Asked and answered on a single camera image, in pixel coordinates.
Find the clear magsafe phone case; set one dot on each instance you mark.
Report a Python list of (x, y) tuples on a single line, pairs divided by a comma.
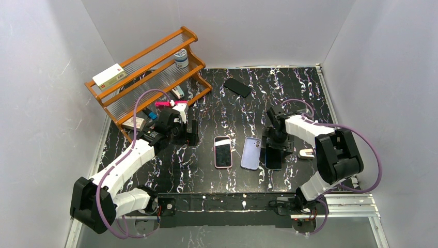
[(305, 112)]

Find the white blue round jar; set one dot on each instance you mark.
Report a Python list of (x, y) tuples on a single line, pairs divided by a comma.
[(181, 58)]

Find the blue black marker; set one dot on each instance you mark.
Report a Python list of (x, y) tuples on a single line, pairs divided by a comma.
[(152, 115)]

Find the beige staples box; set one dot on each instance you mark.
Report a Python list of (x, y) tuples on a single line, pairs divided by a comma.
[(132, 123)]

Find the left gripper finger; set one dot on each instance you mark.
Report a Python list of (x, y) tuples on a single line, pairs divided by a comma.
[(181, 139), (194, 138)]

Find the lilac phone case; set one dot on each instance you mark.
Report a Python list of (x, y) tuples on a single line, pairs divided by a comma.
[(251, 153)]

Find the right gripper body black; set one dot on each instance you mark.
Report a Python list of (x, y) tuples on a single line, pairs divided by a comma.
[(277, 147)]

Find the orange wooden shelf rack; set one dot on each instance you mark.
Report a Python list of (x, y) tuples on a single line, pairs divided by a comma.
[(149, 73)]

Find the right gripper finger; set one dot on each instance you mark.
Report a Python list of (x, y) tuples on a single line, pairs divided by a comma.
[(287, 151), (262, 156)]

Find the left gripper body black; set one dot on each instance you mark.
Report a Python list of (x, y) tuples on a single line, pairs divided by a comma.
[(186, 136)]

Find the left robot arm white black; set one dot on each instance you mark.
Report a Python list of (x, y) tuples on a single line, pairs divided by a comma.
[(97, 201)]

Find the purple phone black screen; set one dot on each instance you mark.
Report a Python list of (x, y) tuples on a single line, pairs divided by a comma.
[(223, 153)]

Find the white teal stapler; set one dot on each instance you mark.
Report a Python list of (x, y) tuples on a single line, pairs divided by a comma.
[(178, 92)]

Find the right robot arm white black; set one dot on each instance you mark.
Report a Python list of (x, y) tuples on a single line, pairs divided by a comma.
[(337, 155)]

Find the white cardboard box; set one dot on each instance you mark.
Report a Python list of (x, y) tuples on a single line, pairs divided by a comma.
[(109, 76)]

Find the pink phone case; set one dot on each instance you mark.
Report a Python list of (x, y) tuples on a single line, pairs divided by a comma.
[(215, 154)]

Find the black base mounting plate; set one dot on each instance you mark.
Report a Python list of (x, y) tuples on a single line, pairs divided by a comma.
[(282, 210)]

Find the black phone case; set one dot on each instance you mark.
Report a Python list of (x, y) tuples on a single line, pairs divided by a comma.
[(237, 87)]

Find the dark teal phone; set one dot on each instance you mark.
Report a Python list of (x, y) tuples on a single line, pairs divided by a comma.
[(273, 159)]

